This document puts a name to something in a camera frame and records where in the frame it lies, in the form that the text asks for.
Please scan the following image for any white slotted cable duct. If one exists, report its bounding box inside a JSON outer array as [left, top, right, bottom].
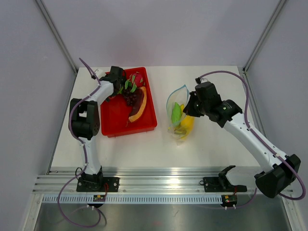
[[42, 194, 223, 205]]

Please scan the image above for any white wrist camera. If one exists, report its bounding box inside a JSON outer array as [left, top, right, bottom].
[[91, 69, 106, 81], [195, 76, 208, 84]]

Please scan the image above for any red plastic tray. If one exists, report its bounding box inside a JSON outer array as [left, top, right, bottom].
[[100, 67, 157, 138]]

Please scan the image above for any small circuit board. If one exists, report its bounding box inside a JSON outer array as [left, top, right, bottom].
[[93, 195, 106, 202], [221, 195, 238, 205]]

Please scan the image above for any yellow lemon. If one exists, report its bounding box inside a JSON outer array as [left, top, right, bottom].
[[180, 115, 194, 131]]

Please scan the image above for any right aluminium frame post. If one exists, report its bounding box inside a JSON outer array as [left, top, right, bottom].
[[243, 0, 288, 74]]

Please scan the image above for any green cucumber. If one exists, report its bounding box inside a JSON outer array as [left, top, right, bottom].
[[171, 102, 182, 125]]

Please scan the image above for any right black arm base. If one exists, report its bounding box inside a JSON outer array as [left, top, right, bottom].
[[199, 166, 247, 194]]

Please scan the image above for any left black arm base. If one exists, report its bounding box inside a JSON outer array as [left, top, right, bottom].
[[76, 177, 120, 193]]

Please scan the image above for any clear zip top bag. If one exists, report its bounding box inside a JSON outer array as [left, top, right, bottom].
[[166, 85, 194, 145]]

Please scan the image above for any aluminium frame post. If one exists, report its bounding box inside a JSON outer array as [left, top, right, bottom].
[[243, 0, 288, 74], [34, 0, 78, 75]]

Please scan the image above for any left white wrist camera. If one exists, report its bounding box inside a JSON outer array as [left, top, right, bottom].
[[91, 69, 106, 81]]

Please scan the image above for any pink dragon fruit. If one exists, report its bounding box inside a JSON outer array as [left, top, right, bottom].
[[124, 72, 145, 93]]

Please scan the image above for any right small circuit board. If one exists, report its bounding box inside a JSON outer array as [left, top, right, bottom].
[[221, 195, 238, 205]]

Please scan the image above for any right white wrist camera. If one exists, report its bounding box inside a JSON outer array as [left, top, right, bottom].
[[195, 76, 208, 84]]

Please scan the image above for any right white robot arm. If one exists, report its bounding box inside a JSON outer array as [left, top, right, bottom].
[[183, 82, 301, 198]]

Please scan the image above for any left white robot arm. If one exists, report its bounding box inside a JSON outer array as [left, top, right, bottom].
[[68, 66, 126, 192]]

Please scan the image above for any left small circuit board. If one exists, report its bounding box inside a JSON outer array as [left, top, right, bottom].
[[93, 195, 106, 202]]

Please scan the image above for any dark grapes bunch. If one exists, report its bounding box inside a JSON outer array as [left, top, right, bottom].
[[122, 88, 138, 106]]

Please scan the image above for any aluminium rail front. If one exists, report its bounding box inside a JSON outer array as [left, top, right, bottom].
[[31, 167, 295, 195]]

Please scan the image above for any yellow banana bunch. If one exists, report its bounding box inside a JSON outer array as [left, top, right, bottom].
[[171, 104, 192, 141]]

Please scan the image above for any left aluminium frame post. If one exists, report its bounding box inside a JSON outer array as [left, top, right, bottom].
[[34, 0, 78, 75]]

